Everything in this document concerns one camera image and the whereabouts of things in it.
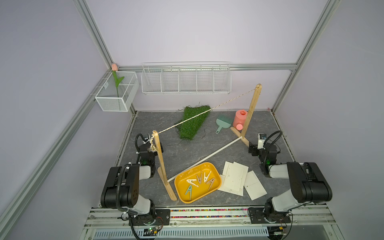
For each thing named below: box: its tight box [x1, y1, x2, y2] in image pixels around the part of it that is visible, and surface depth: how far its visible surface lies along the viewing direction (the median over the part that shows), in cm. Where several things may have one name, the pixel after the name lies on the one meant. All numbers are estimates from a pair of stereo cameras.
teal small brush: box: [215, 114, 234, 134], surface depth 115 cm
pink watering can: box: [233, 109, 248, 131], surface depth 106 cm
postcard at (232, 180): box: [217, 161, 249, 197], surface depth 87 cm
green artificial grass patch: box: [176, 105, 211, 140], surface depth 107 cm
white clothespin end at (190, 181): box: [186, 179, 199, 187], surface depth 86 cm
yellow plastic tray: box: [174, 162, 222, 204], surface depth 86 cm
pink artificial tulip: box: [111, 63, 125, 98], surface depth 92 cm
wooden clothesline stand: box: [153, 84, 262, 202], surface depth 85 cm
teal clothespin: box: [185, 184, 193, 200], surface depth 82 cm
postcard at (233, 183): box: [217, 174, 246, 197], surface depth 86 cm
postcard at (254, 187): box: [244, 170, 268, 201], surface depth 85 cm
